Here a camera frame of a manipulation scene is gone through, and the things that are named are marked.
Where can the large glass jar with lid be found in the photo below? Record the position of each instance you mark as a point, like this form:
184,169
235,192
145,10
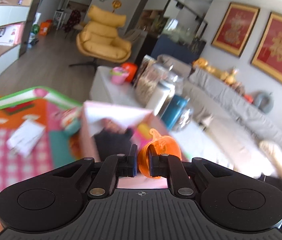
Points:
161,80

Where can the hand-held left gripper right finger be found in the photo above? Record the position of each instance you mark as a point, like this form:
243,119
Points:
151,163

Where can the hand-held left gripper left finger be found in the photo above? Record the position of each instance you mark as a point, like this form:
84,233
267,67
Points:
134,165

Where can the snack bag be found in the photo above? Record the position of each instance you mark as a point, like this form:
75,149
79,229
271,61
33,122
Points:
144,65

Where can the grey sofa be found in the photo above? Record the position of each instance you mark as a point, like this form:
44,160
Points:
243,110

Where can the orange plastic bucket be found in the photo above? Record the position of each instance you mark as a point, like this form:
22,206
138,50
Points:
130,71

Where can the small glass jar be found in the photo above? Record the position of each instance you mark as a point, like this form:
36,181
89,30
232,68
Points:
184,120

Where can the yellow armchair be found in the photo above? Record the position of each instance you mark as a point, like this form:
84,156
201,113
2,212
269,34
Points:
100,40

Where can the orange translucent pumpkin toy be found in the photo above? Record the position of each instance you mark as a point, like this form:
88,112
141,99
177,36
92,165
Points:
166,147

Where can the teal thermos bottle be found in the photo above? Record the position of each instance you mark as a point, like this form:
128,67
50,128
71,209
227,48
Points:
174,112

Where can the white low table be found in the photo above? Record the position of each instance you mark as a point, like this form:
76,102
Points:
110,90

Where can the small white box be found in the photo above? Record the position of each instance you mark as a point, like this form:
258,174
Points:
25,137

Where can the orange carton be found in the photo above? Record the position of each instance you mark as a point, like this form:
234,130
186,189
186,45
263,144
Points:
45,28

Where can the yellow plush bear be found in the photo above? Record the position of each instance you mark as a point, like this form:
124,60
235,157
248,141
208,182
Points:
206,66

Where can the dark blue cabinet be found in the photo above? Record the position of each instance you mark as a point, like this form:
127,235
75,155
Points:
171,47

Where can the pink cardboard box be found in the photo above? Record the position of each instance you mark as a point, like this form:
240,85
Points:
88,135

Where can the pink flat carton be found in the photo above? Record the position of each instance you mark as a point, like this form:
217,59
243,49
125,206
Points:
15,33

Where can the teal round toy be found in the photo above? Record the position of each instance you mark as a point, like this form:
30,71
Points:
72,127

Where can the glass fish tank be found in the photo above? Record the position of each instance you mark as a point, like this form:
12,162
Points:
181,20

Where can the grey round cushion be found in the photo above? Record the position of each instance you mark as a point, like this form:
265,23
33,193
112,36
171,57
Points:
263,102

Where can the pink plastic bucket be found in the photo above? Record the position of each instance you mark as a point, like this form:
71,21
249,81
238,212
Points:
118,76

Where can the red framed wall picture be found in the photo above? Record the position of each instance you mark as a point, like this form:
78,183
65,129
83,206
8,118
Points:
278,47
234,28

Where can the chair with dark patterned cloth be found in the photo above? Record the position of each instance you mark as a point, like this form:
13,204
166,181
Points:
72,20

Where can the gold hanging ornament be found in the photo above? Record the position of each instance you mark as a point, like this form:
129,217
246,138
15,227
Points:
117,5

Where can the watermelon ball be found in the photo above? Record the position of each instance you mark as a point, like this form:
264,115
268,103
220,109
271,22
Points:
35,29

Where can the white stool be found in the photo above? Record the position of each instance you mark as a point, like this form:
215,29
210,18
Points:
58,17

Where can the white parcel envelope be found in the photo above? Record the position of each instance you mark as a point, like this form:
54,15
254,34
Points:
0,35

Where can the black plush toy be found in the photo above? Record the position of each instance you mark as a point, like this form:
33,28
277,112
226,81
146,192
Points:
110,142

